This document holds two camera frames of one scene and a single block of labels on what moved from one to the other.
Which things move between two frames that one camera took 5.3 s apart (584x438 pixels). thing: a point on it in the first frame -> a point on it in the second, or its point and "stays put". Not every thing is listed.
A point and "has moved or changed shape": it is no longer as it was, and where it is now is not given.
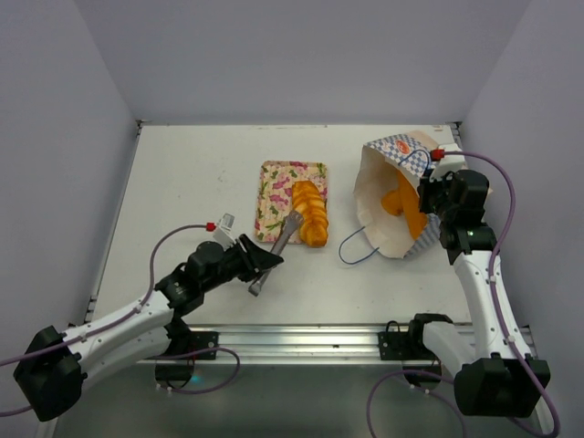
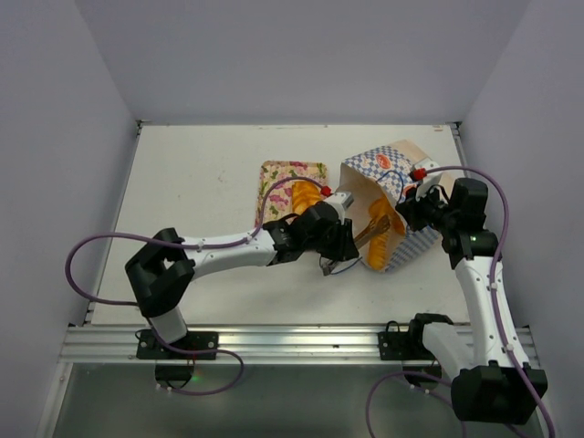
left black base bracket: (184, 341) stays put
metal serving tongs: (293, 220) has moved or changed shape
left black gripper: (256, 260) -> (344, 248)
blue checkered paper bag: (376, 173) has moved or changed shape
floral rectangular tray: (275, 195) stays put
